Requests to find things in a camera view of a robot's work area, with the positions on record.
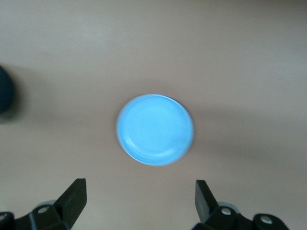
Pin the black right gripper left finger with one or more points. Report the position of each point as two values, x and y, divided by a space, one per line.
69 203

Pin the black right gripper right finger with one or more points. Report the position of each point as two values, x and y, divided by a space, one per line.
206 206

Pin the blue round plate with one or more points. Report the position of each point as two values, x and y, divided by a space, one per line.
154 129

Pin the brown table cover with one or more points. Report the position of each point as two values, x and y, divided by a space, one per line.
153 33

